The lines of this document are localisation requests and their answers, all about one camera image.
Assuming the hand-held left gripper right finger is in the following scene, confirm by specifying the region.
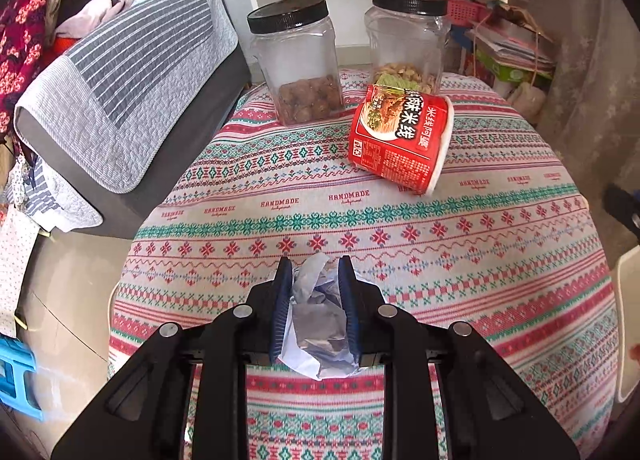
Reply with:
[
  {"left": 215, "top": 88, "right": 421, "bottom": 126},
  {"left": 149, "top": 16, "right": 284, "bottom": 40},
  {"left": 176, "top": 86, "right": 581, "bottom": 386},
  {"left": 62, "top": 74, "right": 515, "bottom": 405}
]
[{"left": 337, "top": 255, "right": 581, "bottom": 460}]

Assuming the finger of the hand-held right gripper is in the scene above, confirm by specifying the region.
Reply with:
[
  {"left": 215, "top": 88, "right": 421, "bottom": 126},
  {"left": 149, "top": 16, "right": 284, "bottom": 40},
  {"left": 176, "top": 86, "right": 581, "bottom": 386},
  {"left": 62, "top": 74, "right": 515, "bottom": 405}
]
[{"left": 602, "top": 183, "right": 640, "bottom": 243}]

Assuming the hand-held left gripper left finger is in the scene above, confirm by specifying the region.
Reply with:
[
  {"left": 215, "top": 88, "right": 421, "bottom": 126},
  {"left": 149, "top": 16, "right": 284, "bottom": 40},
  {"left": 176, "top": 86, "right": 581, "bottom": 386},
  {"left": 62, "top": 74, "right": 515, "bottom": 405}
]
[{"left": 50, "top": 256, "right": 293, "bottom": 460}]

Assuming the silver white wrapper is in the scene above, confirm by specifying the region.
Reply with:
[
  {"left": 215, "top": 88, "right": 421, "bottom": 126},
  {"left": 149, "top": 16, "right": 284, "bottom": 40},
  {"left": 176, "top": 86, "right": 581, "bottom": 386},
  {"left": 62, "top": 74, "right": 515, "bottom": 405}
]
[{"left": 280, "top": 254, "right": 361, "bottom": 382}]

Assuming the white plastic trash bin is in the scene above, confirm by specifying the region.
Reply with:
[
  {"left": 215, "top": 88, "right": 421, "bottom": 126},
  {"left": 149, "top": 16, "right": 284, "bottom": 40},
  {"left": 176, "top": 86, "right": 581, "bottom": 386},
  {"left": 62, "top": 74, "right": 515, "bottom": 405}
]
[{"left": 612, "top": 245, "right": 640, "bottom": 403}]

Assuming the patterned tablecloth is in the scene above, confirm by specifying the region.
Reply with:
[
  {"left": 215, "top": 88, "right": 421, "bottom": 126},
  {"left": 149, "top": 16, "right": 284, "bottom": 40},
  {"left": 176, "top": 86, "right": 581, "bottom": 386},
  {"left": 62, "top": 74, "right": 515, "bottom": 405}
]
[{"left": 107, "top": 68, "right": 621, "bottom": 460}]

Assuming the white plastic bag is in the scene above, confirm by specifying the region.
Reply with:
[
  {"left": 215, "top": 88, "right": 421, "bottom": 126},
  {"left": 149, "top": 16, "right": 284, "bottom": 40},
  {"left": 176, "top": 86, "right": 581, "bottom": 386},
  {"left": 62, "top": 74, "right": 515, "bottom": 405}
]
[{"left": 507, "top": 82, "right": 547, "bottom": 123}]

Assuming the white embroidered lace curtain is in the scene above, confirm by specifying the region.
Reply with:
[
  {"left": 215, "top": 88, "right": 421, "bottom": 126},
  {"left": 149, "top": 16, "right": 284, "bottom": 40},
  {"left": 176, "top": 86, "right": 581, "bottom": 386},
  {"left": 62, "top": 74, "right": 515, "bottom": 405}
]
[{"left": 537, "top": 0, "right": 640, "bottom": 201}]

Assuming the red instant noodle cup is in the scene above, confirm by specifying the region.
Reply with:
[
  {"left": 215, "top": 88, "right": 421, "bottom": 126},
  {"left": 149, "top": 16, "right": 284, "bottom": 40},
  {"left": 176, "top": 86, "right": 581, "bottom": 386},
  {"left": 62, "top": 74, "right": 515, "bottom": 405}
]
[{"left": 348, "top": 83, "right": 455, "bottom": 197}]

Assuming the green cardboard box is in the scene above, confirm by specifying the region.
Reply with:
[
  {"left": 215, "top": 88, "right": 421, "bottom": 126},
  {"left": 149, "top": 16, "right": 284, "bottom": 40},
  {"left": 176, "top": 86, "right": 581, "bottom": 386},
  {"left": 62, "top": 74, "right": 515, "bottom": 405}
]
[{"left": 475, "top": 50, "right": 553, "bottom": 85}]

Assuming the grey sofa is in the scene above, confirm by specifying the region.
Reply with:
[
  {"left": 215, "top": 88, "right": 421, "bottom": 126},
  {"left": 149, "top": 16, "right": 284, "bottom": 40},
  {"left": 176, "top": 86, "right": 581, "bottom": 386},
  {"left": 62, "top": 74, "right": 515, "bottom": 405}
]
[{"left": 20, "top": 40, "right": 251, "bottom": 241}]

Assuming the stack of papers and books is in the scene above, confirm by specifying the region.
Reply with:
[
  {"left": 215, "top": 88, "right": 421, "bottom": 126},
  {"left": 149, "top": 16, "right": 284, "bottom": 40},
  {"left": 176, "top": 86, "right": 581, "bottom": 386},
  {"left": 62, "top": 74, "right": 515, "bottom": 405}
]
[{"left": 470, "top": 14, "right": 556, "bottom": 70}]

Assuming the clear jar with dark nuts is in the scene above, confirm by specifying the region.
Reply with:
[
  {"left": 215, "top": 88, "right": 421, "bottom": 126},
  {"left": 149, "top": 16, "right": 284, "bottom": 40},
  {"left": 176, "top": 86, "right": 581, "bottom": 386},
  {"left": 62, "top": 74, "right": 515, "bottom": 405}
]
[{"left": 247, "top": 0, "right": 346, "bottom": 128}]

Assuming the blue white patterned cloth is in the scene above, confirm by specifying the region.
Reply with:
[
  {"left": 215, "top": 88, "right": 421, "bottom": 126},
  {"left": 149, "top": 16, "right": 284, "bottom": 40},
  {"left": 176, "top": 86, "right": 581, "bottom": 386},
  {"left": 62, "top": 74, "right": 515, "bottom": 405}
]
[{"left": 10, "top": 155, "right": 103, "bottom": 233}]

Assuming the pink slotted basket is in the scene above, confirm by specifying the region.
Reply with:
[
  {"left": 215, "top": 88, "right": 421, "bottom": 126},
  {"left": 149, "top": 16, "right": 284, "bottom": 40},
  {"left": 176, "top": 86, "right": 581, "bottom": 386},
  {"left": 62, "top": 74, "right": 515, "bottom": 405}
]
[{"left": 446, "top": 0, "right": 488, "bottom": 26}]

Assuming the clear jar with light nuts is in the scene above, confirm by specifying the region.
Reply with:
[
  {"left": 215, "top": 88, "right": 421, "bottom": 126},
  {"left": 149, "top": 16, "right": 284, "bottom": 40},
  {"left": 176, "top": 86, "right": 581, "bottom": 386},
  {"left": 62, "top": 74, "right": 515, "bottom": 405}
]
[{"left": 364, "top": 0, "right": 451, "bottom": 95}]

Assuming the white dotted cloth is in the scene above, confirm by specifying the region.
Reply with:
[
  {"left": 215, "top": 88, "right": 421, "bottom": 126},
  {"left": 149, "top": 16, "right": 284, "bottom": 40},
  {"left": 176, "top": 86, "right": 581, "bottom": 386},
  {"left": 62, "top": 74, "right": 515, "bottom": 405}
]
[{"left": 0, "top": 210, "right": 41, "bottom": 335}]

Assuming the grey striped quilted blanket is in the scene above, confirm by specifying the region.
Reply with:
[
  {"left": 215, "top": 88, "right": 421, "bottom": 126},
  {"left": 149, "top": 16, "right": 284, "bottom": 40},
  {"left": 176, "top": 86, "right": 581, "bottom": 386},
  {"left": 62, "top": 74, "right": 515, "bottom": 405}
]
[{"left": 15, "top": 0, "right": 240, "bottom": 195}]

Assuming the blue plastic stool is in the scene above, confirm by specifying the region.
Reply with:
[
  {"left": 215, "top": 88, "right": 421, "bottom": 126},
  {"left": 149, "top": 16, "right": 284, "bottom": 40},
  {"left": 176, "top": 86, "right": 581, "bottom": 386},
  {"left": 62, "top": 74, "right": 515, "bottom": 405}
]
[{"left": 0, "top": 335, "right": 46, "bottom": 423}]

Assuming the pink cloth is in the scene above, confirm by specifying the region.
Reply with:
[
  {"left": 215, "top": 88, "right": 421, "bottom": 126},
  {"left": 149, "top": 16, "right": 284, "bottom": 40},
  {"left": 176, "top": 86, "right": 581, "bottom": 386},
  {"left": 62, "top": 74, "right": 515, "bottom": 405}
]
[{"left": 55, "top": 0, "right": 121, "bottom": 40}]

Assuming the red floral cloth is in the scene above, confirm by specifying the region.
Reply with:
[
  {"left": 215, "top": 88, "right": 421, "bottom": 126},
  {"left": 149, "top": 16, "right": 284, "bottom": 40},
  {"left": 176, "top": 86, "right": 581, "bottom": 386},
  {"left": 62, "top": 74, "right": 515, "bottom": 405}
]
[{"left": 0, "top": 0, "right": 81, "bottom": 135}]

